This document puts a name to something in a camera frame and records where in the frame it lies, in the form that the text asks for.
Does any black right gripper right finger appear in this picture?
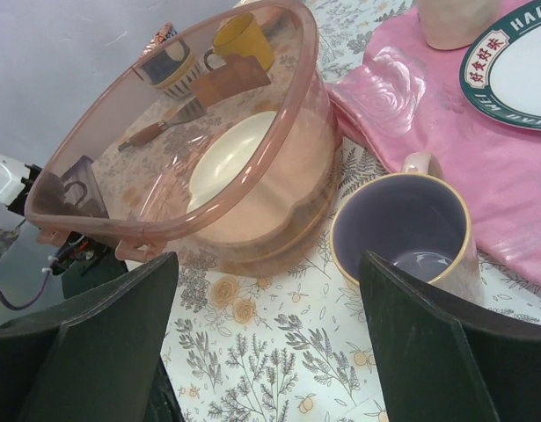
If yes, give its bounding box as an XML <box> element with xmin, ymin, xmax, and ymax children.
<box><xmin>359</xmin><ymin>252</ymin><xmax>541</xmax><ymax>421</ymax></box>

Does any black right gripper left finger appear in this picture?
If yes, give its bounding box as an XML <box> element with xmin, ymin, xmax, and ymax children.
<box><xmin>0</xmin><ymin>252</ymin><xmax>179</xmax><ymax>421</ymax></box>

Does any cream divided plate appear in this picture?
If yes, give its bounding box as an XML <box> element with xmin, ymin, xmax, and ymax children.
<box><xmin>186</xmin><ymin>111</ymin><xmax>276</xmax><ymax>213</ymax></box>

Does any pink transparent plastic bin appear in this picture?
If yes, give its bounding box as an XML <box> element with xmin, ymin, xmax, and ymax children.
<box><xmin>26</xmin><ymin>1</ymin><xmax>342</xmax><ymax>277</ymax></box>

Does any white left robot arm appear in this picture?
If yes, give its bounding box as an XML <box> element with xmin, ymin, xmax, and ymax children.
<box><xmin>0</xmin><ymin>154</ymin><xmax>41</xmax><ymax>258</ymax></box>

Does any pink mug purple inside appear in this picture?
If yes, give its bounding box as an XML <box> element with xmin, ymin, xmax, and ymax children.
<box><xmin>330</xmin><ymin>152</ymin><xmax>483</xmax><ymax>304</ymax></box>

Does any pink satin cloth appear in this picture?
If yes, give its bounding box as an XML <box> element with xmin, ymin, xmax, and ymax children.
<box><xmin>328</xmin><ymin>9</ymin><xmax>541</xmax><ymax>287</ymax></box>

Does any blue rimmed white plate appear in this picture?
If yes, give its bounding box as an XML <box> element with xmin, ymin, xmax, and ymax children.
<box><xmin>459</xmin><ymin>1</ymin><xmax>541</xmax><ymax>131</ymax></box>

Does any orange patterned bowl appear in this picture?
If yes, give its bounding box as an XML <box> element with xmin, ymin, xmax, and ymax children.
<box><xmin>138</xmin><ymin>22</ymin><xmax>177</xmax><ymax>59</ymax></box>

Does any cream enamel mug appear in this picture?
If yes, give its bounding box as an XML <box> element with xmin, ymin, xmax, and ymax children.
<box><xmin>416</xmin><ymin>0</ymin><xmax>501</xmax><ymax>50</ymax></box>

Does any yellow mug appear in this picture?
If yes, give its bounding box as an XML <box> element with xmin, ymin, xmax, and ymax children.
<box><xmin>203</xmin><ymin>12</ymin><xmax>274</xmax><ymax>71</ymax></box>

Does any wooden handled spatula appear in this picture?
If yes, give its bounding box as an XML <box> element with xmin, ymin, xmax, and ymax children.
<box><xmin>118</xmin><ymin>98</ymin><xmax>207</xmax><ymax>151</ymax></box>

